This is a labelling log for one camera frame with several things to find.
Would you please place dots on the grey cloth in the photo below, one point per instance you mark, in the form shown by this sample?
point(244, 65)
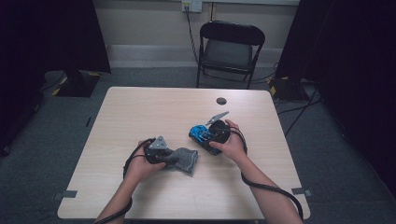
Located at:
point(183, 160)

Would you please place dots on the dark curtain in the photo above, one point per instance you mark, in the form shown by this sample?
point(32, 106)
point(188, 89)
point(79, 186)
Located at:
point(348, 62)
point(37, 46)

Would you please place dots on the white wall socket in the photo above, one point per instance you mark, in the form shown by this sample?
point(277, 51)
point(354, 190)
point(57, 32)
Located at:
point(191, 5)

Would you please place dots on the black folding chair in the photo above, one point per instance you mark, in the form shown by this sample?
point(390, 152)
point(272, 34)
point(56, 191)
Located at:
point(230, 49)

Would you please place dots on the black stand base yellow tape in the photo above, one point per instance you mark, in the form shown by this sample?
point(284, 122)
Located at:
point(288, 88)

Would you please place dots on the person's right hand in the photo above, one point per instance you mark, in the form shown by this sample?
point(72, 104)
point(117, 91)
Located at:
point(233, 146)

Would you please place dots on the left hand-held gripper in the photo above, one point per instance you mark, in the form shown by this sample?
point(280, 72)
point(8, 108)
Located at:
point(157, 149)

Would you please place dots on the blue toy car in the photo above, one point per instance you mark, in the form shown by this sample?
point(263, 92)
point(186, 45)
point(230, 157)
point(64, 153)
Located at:
point(204, 137)

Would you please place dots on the grey tape strip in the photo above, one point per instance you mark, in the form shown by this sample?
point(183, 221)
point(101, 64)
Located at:
point(67, 194)
point(300, 191)

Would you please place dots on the person's left hand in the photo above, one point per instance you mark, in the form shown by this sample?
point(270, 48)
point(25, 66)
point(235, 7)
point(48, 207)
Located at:
point(141, 165)

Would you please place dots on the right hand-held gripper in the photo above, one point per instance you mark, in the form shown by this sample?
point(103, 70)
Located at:
point(221, 132)

